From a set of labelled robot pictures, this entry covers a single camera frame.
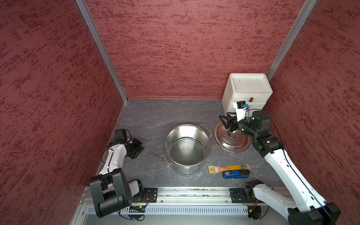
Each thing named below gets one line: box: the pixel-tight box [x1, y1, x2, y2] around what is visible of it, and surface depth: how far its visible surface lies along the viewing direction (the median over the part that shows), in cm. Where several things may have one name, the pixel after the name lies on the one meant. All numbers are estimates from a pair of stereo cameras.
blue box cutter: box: [222, 169, 251, 179], surface depth 81 cm
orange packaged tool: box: [208, 163, 252, 174], surface depth 85 cm
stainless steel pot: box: [160, 124, 213, 175], surface depth 91 cm
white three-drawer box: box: [221, 73, 274, 116], surface depth 99 cm
